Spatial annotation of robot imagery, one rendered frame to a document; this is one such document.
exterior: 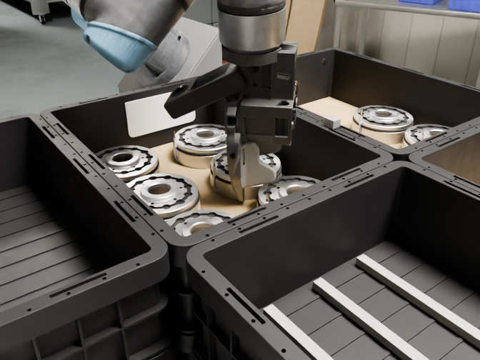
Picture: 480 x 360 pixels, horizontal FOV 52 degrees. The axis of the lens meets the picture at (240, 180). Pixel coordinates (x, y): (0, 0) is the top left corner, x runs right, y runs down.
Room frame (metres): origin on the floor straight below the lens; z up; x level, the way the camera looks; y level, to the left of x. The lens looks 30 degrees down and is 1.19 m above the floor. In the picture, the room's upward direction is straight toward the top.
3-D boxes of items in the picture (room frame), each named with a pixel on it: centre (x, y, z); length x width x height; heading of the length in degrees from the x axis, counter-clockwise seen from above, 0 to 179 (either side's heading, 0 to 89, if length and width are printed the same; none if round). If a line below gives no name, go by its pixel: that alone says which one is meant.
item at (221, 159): (0.63, -0.01, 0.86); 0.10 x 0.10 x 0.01
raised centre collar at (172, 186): (0.54, 0.10, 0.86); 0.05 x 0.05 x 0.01
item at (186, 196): (0.54, 0.10, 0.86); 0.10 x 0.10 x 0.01
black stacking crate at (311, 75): (0.76, -0.19, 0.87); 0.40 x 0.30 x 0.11; 36
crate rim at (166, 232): (0.58, 0.05, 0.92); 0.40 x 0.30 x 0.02; 36
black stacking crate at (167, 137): (0.58, 0.05, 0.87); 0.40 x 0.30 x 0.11; 36
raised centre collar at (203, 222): (0.45, 0.04, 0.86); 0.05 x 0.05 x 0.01
